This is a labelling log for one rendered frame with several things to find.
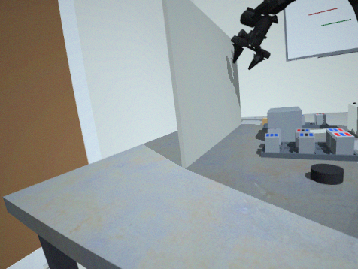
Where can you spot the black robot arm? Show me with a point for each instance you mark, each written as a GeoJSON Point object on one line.
{"type": "Point", "coordinates": [253, 17]}

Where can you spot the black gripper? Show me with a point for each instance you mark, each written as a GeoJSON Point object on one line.
{"type": "Point", "coordinates": [255, 39]}

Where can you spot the black short cylinder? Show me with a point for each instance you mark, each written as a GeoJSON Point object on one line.
{"type": "Point", "coordinates": [327, 174]}

